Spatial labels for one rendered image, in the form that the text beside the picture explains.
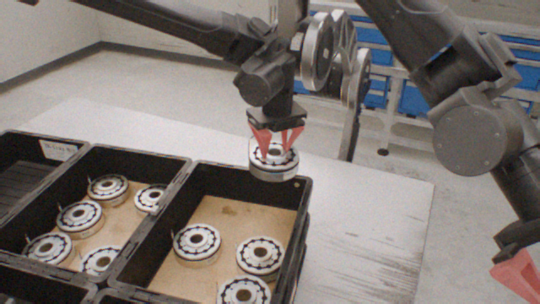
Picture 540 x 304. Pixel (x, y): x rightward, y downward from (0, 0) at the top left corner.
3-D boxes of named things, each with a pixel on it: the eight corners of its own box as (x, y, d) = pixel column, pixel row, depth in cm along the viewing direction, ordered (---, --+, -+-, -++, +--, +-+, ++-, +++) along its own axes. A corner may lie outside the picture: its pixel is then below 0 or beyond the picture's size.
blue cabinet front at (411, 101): (397, 111, 251) (413, 23, 220) (520, 135, 226) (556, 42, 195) (396, 112, 249) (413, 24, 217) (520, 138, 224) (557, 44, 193)
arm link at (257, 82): (256, 13, 68) (234, 51, 74) (222, 30, 60) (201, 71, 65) (309, 57, 68) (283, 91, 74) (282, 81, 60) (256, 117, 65)
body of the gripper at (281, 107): (308, 121, 75) (311, 85, 71) (260, 133, 71) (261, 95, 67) (290, 106, 80) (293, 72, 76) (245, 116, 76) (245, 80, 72)
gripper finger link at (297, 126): (303, 157, 80) (307, 116, 74) (272, 165, 77) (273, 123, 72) (286, 140, 85) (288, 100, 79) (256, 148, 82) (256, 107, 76)
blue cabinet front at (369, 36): (282, 89, 278) (283, 7, 247) (385, 108, 253) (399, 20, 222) (280, 89, 276) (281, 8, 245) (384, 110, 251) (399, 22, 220)
